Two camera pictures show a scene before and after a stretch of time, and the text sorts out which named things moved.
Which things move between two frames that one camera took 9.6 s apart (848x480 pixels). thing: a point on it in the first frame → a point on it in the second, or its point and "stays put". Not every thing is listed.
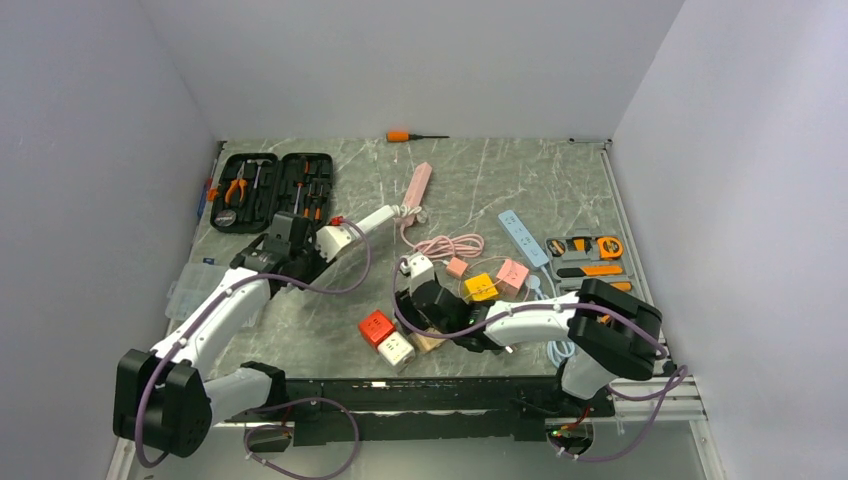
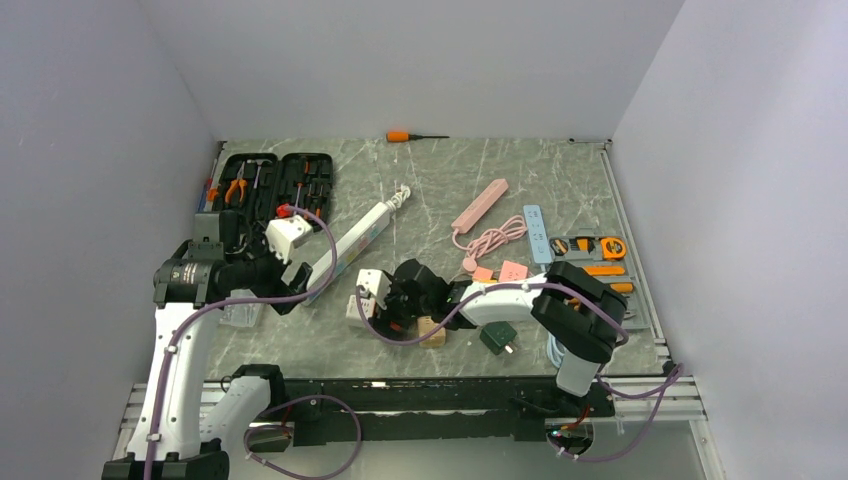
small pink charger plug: [456, 267] → [482, 273]
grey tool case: [583, 256] stays put
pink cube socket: [511, 278] stays put
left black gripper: [320, 264] → [276, 286]
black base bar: [424, 409] stays put
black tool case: [250, 187] stays put
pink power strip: [416, 190] → [488, 198]
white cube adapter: [396, 352] → [353, 316]
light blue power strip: [535, 257] → [537, 234]
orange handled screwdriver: [405, 136] stays put
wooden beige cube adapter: [426, 343] stays put
